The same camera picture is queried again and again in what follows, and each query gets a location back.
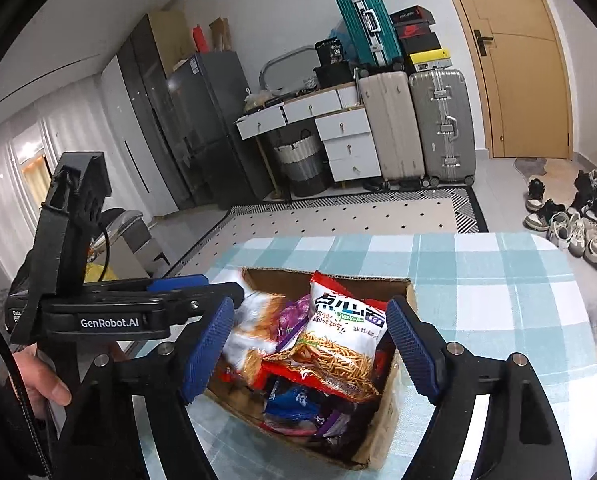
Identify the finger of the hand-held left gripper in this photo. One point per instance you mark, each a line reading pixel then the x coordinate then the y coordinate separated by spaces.
pixel 198 300
pixel 173 284

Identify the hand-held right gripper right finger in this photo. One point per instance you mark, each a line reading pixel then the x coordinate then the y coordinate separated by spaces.
pixel 413 350

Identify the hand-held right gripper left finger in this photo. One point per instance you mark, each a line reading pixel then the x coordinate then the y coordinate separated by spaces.
pixel 206 350

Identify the white red-edged snack packet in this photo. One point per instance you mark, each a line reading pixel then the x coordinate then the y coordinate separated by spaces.
pixel 253 320

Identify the orange noodle snack packet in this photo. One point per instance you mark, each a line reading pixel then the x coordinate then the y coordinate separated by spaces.
pixel 328 350

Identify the brown cardboard box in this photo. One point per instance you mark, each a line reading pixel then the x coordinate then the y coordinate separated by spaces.
pixel 378 430

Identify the purple candy packet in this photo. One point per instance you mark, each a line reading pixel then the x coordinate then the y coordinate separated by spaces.
pixel 293 320
pixel 333 422

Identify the blue cookie packet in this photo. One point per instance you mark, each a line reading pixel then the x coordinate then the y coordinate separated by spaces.
pixel 293 400

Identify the person's left hand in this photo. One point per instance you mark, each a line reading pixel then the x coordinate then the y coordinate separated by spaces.
pixel 43 380

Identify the grey bin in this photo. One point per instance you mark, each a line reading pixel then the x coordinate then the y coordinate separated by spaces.
pixel 138 245

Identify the white curtain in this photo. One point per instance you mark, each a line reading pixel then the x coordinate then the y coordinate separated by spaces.
pixel 68 135

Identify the white wardrobe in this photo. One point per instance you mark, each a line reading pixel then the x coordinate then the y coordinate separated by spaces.
pixel 123 150

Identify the dark grey refrigerator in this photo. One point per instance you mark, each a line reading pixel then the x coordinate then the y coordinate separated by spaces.
pixel 213 125

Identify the tall dark glass cabinet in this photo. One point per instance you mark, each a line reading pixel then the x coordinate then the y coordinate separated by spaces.
pixel 143 110

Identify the woven laundry basket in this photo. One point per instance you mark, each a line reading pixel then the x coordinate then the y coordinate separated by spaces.
pixel 298 157

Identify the pile of shoes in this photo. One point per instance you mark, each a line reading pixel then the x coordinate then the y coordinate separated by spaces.
pixel 578 235

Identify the white desk with drawers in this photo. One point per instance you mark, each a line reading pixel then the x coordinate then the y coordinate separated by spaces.
pixel 348 150

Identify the grey door mat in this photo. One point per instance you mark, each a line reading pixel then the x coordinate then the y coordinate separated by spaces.
pixel 531 166

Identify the beige suitcase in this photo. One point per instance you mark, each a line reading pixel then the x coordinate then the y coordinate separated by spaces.
pixel 391 125

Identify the silver suitcase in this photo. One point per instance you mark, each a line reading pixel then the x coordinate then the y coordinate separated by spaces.
pixel 441 125

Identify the oval mirror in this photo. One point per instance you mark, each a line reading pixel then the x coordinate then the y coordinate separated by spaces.
pixel 271 67

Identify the red bag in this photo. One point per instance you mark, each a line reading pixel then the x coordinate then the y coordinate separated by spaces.
pixel 201 40

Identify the brown paper bag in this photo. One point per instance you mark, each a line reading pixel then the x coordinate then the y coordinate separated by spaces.
pixel 220 35

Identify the black case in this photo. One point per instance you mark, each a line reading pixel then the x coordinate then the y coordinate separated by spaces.
pixel 333 75

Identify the black labelled tub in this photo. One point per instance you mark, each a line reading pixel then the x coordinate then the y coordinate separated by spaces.
pixel 328 52

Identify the wooden door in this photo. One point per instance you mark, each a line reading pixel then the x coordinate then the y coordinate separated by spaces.
pixel 523 85

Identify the yellow and black shoe box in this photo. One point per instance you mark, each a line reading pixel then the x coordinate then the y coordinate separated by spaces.
pixel 428 61

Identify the blue plastic bag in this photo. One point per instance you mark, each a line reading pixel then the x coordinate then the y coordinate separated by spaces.
pixel 338 32

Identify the plain black shoe box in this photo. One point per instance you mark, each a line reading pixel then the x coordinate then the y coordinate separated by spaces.
pixel 421 44

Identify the red and black shoe box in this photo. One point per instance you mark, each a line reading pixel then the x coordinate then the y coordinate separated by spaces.
pixel 416 31

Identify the teal suitcase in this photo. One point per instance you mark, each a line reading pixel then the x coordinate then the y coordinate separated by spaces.
pixel 366 25

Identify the black lidded shoe box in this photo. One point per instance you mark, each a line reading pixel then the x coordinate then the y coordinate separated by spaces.
pixel 411 15

